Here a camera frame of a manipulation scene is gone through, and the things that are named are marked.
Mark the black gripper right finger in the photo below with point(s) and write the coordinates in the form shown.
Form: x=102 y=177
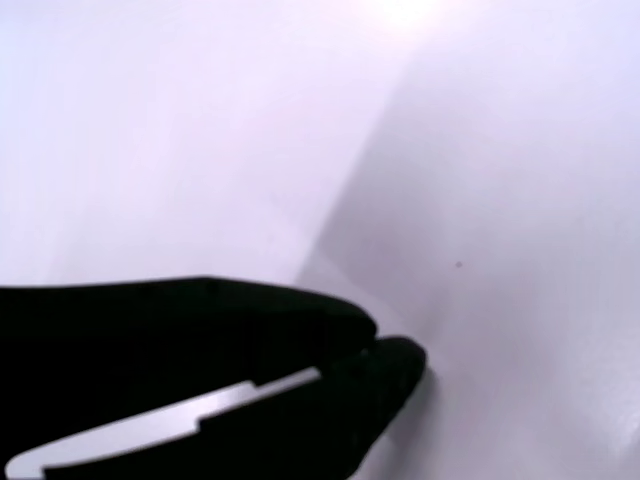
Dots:
x=310 y=430

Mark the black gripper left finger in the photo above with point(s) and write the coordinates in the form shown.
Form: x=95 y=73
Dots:
x=150 y=340

